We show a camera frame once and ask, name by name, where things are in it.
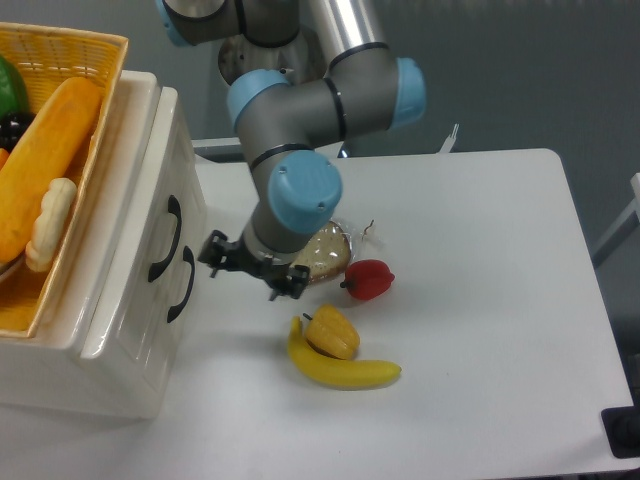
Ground yellow bell pepper toy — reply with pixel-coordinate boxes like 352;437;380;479
303;304;360;360

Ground white drawer cabinet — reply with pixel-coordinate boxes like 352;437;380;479
1;71;186;418

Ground white frame at right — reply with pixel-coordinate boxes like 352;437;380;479
591;173;639;269

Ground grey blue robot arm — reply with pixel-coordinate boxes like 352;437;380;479
198;1;427;298

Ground black device at edge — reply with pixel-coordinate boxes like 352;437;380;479
601;406;639;459

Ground white plastic fork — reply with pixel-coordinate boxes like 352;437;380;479
439;123;460;154

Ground bagged brown bread slice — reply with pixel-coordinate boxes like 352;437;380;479
293;217;384;286

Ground black grapes toy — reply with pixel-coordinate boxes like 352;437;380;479
0;112;35;153

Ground cream wooden bread toy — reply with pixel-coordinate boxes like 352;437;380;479
25;178;77;272

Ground yellow banana toy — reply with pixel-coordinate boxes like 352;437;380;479
287;316;402;390

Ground white top drawer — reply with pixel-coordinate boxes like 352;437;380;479
81;87;206;361

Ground yellow wicker basket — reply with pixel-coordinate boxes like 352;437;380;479
1;23;128;339

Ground red bell pepper toy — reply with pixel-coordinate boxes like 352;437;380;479
340;259;395;301

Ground black lower drawer handle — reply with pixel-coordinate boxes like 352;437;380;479
166;246;196;324

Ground green pepper toy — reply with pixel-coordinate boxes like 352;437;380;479
0;57;30;117

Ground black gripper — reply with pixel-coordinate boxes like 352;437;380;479
197;230;310;301

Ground orange baguette loaf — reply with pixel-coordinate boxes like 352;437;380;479
1;77;102;263

